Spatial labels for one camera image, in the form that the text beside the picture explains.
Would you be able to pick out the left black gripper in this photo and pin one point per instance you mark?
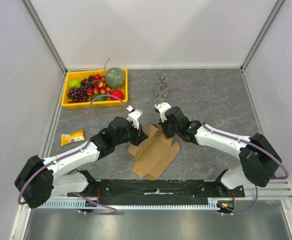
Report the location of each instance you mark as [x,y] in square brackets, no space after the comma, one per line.
[140,135]

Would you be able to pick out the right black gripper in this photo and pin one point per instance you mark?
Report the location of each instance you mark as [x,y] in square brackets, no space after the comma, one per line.
[165,129]

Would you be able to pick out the brown cardboard box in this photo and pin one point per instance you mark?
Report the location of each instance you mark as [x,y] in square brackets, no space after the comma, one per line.
[153,155]

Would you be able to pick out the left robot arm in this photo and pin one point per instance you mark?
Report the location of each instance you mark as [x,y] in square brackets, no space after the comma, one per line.
[40,179]

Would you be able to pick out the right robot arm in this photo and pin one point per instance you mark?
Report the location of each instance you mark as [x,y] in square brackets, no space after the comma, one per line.
[259,161]

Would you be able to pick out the red tomato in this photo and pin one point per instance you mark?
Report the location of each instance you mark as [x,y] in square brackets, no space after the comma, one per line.
[116,94]

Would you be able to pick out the green avocado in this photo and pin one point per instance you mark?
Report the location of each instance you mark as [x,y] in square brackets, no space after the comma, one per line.
[98,97]

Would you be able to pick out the clear glass bottle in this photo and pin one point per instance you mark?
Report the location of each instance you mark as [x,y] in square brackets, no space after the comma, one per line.
[160,86]

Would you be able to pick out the yellow snack packet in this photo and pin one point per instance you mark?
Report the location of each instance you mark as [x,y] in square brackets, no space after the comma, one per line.
[72,137]

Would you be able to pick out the red cherry bunch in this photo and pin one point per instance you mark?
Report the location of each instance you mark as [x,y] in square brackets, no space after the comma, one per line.
[95,84]

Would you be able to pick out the green netted melon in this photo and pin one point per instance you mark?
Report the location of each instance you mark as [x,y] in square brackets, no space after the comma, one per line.
[115,77]

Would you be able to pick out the dark purple grape bunch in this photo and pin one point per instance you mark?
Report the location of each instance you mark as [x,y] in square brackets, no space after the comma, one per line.
[77,95]

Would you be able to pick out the green apple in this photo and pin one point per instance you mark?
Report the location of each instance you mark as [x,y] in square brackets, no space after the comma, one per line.
[74,83]

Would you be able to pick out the yellow plastic bin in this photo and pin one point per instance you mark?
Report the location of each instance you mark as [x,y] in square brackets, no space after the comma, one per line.
[80,75]

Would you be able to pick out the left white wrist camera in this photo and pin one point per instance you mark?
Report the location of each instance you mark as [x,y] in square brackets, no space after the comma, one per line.
[134,116]

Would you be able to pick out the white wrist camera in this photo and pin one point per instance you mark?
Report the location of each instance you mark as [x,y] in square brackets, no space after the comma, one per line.
[134,116]
[161,108]

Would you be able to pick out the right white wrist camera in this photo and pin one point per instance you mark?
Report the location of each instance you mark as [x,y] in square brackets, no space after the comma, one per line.
[161,108]

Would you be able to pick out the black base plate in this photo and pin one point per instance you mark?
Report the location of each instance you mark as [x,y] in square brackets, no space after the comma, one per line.
[159,192]

